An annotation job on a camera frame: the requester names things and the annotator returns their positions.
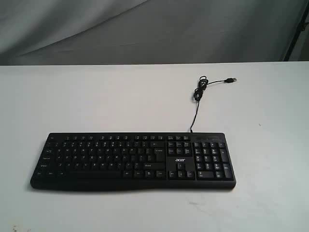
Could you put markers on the black stand pole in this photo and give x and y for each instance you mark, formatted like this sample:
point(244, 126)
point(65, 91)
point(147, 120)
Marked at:
point(301, 26)

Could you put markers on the black acer keyboard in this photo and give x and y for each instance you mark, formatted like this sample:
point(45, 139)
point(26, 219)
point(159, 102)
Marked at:
point(97, 161)

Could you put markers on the grey backdrop cloth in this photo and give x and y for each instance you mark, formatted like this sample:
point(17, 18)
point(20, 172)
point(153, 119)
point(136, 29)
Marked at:
point(95, 32)

